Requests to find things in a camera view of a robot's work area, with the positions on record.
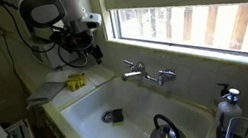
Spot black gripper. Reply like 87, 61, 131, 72
56, 25, 106, 71

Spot green and yellow sponge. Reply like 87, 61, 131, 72
110, 108, 126, 127

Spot metal sink drain strainer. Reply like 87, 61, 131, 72
100, 109, 117, 125

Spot white sink basin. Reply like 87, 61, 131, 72
55, 62, 219, 138

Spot yellow rubber gloves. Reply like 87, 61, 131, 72
63, 71, 89, 94

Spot white countertop appliance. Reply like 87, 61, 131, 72
29, 29, 88, 75

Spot grey folded cloth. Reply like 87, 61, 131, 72
22, 78, 69, 109

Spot kitchen window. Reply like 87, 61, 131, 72
98, 0, 248, 92

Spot dark pump bottle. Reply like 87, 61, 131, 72
216, 81, 233, 99

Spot white soap pump bottle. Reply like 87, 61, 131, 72
210, 86, 247, 132

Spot chrome wall tap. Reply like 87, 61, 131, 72
119, 51, 179, 93

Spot thin black wall cord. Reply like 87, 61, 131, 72
0, 24, 32, 100

